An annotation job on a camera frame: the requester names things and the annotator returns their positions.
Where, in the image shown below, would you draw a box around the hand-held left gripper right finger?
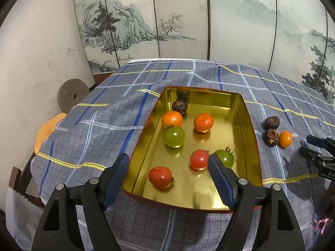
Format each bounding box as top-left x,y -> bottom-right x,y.
207,154 -> 305,251

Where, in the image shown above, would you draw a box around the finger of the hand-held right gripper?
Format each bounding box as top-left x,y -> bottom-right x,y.
307,134 -> 335,150
299,146 -> 329,164

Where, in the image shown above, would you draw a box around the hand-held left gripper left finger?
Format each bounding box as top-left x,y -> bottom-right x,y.
31,153 -> 130,251

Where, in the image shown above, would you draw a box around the smooth small orange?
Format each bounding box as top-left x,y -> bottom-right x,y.
279,131 -> 293,148
161,111 -> 183,129

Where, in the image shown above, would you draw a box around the green tomato with leafy stem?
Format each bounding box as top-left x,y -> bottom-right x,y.
213,146 -> 235,168

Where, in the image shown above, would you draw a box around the red tin with gold inside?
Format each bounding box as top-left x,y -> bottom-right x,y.
122,86 -> 263,214

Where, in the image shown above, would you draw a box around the red tomato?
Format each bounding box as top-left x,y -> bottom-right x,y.
190,149 -> 210,170
148,166 -> 175,189

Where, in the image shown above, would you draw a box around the bumpy orange tangerine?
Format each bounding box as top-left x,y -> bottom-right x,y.
193,113 -> 214,133

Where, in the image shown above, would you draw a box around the brown water chestnut yellow marks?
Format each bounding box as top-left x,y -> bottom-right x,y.
263,129 -> 280,147

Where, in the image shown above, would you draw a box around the dark brown water chestnut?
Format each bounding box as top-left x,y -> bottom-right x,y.
264,116 -> 280,130
172,100 -> 188,115

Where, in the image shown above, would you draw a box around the grey plaid tablecloth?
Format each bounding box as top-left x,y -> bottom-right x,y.
30,60 -> 335,251

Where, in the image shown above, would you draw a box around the pink ribbon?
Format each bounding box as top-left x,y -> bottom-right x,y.
315,216 -> 331,234

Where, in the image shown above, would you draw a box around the dark wooden furniture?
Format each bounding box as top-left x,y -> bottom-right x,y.
9,152 -> 46,210

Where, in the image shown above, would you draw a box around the grey round stone disc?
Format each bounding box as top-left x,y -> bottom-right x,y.
58,79 -> 90,113

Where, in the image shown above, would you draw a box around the white paper bag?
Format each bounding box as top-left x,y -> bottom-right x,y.
5,186 -> 47,250

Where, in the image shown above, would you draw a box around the painted landscape folding screen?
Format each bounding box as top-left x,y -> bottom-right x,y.
72,0 -> 335,102

